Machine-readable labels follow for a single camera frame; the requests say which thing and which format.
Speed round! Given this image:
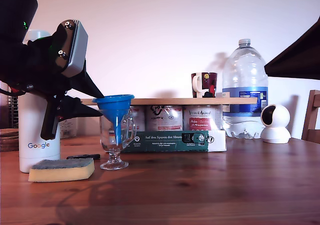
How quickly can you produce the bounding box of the blue plastic funnel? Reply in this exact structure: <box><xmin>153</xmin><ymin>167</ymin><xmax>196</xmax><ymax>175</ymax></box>
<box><xmin>91</xmin><ymin>93</ymin><xmax>136</xmax><ymax>145</ymax></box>

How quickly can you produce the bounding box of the footed glass cup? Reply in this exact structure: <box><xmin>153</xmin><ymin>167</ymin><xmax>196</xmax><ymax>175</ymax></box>
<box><xmin>99</xmin><ymin>108</ymin><xmax>138</xmax><ymax>171</ymax></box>

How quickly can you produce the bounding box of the wooden shelf board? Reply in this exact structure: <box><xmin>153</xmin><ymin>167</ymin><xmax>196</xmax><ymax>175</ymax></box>
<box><xmin>80</xmin><ymin>97</ymin><xmax>258</xmax><ymax>106</ymax></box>

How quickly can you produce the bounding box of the small black flat object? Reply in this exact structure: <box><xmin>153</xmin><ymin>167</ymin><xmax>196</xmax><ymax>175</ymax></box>
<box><xmin>66</xmin><ymin>154</ymin><xmax>101</xmax><ymax>160</ymax></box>

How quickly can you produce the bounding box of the wooden chair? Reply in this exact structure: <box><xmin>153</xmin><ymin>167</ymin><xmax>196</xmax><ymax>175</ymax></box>
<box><xmin>301</xmin><ymin>89</ymin><xmax>320</xmax><ymax>145</ymax></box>

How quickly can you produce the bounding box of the large clear water bottle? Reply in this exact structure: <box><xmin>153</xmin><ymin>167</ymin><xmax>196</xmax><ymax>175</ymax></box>
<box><xmin>221</xmin><ymin>38</ymin><xmax>270</xmax><ymax>140</ymax></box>

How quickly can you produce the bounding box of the white Google bottle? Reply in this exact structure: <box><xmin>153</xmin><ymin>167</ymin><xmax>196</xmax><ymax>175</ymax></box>
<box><xmin>19</xmin><ymin>29</ymin><xmax>62</xmax><ymax>174</ymax></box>

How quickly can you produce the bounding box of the white can pink band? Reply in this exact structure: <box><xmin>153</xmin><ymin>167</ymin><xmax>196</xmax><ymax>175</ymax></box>
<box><xmin>121</xmin><ymin>105</ymin><xmax>147</xmax><ymax>133</ymax></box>

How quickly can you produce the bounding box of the yellow sponge grey scrub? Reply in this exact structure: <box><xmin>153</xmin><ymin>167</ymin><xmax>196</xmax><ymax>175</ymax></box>
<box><xmin>28</xmin><ymin>159</ymin><xmax>96</xmax><ymax>183</ymax></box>

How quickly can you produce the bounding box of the white can black logo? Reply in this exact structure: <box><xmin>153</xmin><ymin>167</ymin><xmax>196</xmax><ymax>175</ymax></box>
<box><xmin>146</xmin><ymin>104</ymin><xmax>184</xmax><ymax>132</ymax></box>

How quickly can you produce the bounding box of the dark red white mug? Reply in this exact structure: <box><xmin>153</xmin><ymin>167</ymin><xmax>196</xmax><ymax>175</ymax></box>
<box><xmin>191</xmin><ymin>72</ymin><xmax>218</xmax><ymax>99</ymax></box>

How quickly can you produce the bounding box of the green white cardboard tray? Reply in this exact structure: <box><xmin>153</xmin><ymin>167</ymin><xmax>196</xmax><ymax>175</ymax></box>
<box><xmin>119</xmin><ymin>130</ymin><xmax>228</xmax><ymax>154</ymax></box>

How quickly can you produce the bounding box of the white can red label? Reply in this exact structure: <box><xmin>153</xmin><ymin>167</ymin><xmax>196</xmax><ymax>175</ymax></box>
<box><xmin>183</xmin><ymin>104</ymin><xmax>223</xmax><ymax>132</ymax></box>

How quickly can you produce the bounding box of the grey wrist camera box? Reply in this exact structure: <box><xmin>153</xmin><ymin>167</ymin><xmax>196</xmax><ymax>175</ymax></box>
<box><xmin>53</xmin><ymin>19</ymin><xmax>89</xmax><ymax>79</ymax></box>

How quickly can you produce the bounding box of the metal wire rack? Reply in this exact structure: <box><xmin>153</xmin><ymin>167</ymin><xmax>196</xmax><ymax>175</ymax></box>
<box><xmin>8</xmin><ymin>94</ymin><xmax>21</xmax><ymax>130</ymax></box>

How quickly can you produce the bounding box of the white round security camera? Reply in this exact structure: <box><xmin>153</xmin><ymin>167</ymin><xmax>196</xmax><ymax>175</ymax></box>
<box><xmin>259</xmin><ymin>104</ymin><xmax>292</xmax><ymax>144</ymax></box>

